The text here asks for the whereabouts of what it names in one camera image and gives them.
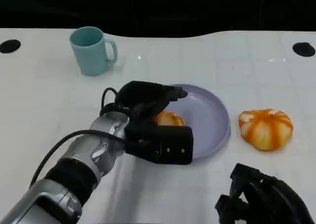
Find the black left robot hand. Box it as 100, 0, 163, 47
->
115, 80, 188, 122

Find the looped black wrist cable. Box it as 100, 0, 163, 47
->
99, 87, 129, 117

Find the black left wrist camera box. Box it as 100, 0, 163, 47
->
124, 121, 194, 166

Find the lilac plate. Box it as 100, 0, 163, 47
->
153, 83, 231, 161

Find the small orange white bread roll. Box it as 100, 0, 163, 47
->
154, 111, 186, 127

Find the black table grommet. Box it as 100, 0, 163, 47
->
292, 42, 316, 57
0, 39, 21, 54

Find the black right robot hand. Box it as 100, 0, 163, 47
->
214, 162, 316, 224

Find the large orange white bread roll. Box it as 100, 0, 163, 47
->
238, 108, 294, 152

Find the long black arm cable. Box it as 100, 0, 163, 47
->
29, 129, 127, 188

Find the pale green mug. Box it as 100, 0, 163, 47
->
69, 26, 118, 76

